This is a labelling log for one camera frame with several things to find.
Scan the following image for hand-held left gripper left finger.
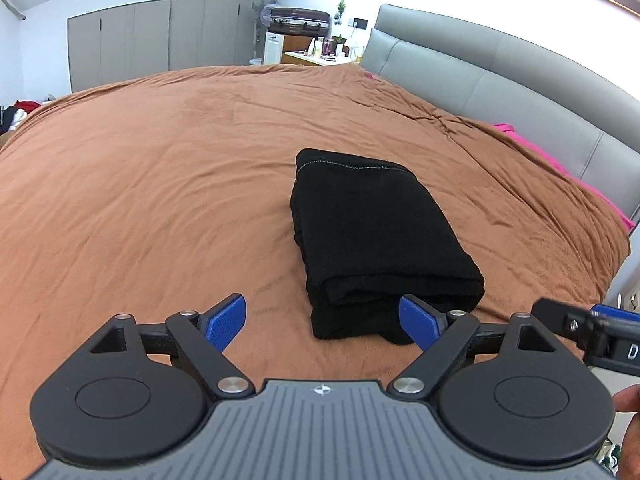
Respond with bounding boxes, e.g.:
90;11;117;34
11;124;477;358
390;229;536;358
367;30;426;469
89;293;255;395

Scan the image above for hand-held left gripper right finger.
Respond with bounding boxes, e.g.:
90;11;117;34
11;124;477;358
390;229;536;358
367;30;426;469
386;293;557;397

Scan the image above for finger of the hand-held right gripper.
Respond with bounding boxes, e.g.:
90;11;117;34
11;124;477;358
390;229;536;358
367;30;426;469
531;297;640;347

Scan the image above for black pants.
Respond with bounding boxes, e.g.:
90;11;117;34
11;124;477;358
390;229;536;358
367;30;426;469
290;147;487;346

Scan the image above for person's right hand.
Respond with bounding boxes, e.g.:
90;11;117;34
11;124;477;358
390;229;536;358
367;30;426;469
613;388;640;414

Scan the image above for pink bed sheet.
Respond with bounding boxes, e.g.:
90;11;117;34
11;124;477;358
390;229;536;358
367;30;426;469
364;71;637;235

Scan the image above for brown blanket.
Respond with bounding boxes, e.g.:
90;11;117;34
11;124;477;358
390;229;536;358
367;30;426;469
0;62;632;467

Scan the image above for grey padded bed headboard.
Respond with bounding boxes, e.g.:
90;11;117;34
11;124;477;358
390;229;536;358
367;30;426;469
360;3;640;237

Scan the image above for white bedside table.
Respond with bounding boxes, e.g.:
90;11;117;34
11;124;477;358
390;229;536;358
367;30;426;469
264;32;362;67

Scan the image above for group of toiletry bottles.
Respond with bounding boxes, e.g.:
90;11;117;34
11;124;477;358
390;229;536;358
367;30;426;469
302;35;364;60

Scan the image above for pile of clothes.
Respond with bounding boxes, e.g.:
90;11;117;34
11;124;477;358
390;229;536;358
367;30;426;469
0;96;52;137

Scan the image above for grey wardrobe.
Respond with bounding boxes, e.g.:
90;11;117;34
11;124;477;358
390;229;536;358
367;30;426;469
67;0;271;94

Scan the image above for maroon suitcase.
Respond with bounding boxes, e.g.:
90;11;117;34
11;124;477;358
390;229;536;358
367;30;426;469
263;5;333;37

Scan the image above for white standing fan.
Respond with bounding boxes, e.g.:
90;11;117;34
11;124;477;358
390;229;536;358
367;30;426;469
248;0;279;64

